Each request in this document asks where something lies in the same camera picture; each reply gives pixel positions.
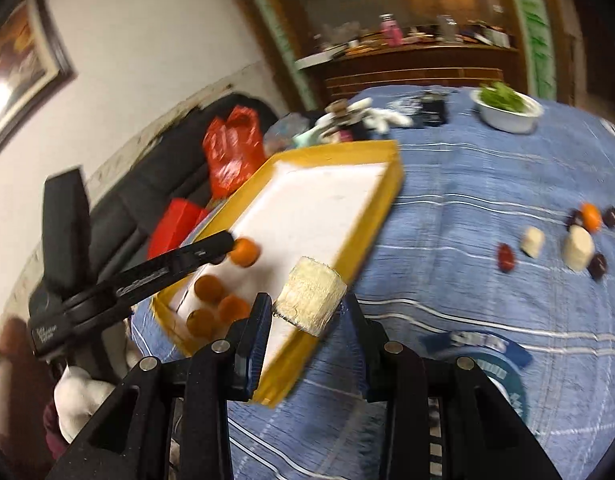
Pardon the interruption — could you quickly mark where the large pale sugarcane chunk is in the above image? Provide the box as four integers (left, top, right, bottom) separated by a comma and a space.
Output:
274, 257, 347, 337

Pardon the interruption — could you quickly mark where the red date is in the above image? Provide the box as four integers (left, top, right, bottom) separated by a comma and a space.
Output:
497, 244, 516, 273

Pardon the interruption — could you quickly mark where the small pale sugarcane chunk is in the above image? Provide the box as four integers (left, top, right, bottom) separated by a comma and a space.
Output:
519, 226, 545, 259

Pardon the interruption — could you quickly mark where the medium pale sugarcane chunk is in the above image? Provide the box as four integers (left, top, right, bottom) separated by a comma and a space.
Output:
561, 224, 595, 272

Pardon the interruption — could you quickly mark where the dark plum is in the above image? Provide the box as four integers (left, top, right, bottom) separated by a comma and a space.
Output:
587, 252, 608, 282
565, 209, 584, 230
601, 206, 615, 229

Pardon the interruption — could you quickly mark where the orange tangerine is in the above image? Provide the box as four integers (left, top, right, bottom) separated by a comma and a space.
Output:
581, 203, 603, 233

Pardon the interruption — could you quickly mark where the white gloved left hand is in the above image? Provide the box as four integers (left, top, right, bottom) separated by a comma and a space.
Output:
54, 366, 114, 443

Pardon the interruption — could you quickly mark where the tangerine in tray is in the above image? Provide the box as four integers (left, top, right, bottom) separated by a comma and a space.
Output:
218, 295, 251, 326
228, 237, 261, 268
194, 274, 226, 304
186, 308, 218, 340

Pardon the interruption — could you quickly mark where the red box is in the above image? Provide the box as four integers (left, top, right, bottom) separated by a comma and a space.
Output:
147, 198, 209, 259

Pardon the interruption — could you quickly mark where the blue plaid tablecloth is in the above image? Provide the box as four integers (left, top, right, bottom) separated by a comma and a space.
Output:
130, 84, 615, 480

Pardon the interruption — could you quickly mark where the black sofa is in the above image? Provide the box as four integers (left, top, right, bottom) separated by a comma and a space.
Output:
86, 93, 278, 282

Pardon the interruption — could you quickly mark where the yellow tray white bottom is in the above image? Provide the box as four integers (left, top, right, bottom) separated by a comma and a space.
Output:
150, 138, 406, 409

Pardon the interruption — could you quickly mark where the red plastic bag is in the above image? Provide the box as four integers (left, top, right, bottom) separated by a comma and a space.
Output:
202, 105, 266, 200

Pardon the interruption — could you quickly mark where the white gloves pile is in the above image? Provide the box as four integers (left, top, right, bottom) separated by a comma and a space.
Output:
292, 98, 414, 148

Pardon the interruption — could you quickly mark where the black container on table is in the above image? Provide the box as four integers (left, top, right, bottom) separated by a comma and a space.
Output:
420, 91, 447, 127

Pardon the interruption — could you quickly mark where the white bowl of greens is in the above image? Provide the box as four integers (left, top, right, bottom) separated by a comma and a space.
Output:
470, 81, 544, 134

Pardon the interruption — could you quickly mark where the wooden counter cabinet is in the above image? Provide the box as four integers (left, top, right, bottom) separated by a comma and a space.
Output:
294, 44, 528, 104

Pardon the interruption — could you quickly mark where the pink bottle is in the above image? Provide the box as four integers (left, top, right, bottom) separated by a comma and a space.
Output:
380, 13, 403, 47

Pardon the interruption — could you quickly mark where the framed wall picture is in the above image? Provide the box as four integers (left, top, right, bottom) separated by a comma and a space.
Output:
0, 0, 76, 153

